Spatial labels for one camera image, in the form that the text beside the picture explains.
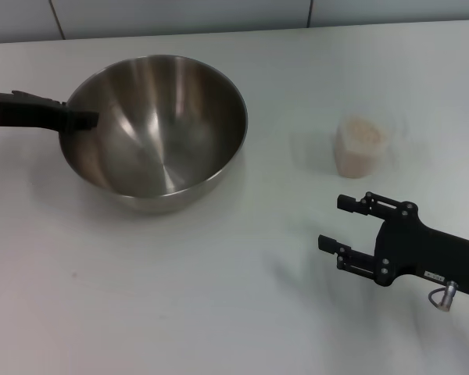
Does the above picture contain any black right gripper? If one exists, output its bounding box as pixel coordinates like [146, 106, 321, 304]
[317, 191, 469, 296]

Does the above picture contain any right wrist connector cable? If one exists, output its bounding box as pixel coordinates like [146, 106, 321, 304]
[428, 281, 460, 312]

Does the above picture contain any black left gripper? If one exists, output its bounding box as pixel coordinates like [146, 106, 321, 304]
[0, 90, 101, 133]

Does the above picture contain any stainless steel mixing bowl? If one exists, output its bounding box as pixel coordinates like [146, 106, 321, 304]
[58, 54, 248, 214]

